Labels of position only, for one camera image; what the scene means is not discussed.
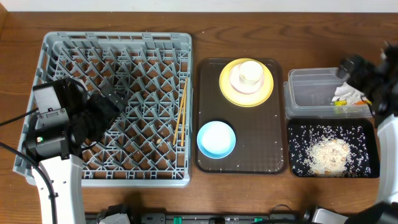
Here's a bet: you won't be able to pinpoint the dark brown serving tray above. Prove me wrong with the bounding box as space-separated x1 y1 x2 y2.
194 58 286 174

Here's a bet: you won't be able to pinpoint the clear plastic waste bin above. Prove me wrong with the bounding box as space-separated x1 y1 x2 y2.
284 67 371 119

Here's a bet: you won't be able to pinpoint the green orange snack wrapper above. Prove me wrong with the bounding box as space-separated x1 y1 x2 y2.
331 100 372 106

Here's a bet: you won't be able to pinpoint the grey plastic dishwasher rack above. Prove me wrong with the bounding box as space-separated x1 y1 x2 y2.
34 32 193 187

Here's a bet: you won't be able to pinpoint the white napkin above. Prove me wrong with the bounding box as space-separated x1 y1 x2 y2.
332 82 367 105

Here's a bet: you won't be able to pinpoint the yellow plate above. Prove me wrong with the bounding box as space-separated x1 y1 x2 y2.
219 58 274 107

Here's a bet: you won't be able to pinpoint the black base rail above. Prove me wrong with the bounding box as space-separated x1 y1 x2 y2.
85 212 305 224

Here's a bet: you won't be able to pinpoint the black food waste tray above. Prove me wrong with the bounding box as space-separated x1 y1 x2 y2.
287 118 382 179

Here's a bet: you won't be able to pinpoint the pink small plate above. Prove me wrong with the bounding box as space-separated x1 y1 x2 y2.
229 63 264 95

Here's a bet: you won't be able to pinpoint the wooden chopstick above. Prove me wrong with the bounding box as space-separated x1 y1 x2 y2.
180 94 187 147
172 77 188 146

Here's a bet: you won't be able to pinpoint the white cup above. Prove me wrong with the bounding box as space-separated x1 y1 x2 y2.
239 60 264 83

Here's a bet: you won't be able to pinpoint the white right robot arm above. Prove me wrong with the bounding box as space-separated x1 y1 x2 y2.
302 43 397 223

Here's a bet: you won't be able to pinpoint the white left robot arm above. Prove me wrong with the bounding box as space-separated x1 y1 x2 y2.
24 78 127 223

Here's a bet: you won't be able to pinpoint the light blue bowl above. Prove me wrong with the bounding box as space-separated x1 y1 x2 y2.
197 121 236 159

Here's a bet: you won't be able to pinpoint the rice and food scraps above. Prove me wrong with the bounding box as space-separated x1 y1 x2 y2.
290 125 373 177

